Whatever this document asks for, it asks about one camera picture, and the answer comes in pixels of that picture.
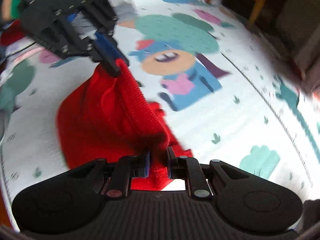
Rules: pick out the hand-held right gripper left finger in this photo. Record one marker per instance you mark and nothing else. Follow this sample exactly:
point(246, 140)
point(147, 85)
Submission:
point(147, 163)

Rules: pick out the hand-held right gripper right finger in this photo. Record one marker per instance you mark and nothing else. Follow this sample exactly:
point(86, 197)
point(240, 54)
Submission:
point(170, 163)

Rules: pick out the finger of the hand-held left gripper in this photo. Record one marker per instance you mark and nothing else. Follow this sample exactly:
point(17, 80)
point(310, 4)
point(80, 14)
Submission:
point(110, 47)
point(107, 66)

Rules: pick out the red knitted sweater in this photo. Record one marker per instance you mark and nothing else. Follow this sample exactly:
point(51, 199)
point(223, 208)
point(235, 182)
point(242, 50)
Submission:
point(105, 110)

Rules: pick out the stack of pastel folded clothes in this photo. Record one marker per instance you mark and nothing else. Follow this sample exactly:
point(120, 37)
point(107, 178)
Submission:
point(125, 7)

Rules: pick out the cartoon printed play mat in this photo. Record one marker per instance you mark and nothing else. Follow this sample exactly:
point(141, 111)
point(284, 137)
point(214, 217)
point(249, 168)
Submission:
point(225, 120)

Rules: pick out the wooden chair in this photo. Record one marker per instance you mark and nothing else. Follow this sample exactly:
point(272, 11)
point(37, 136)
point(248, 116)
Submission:
point(257, 5)

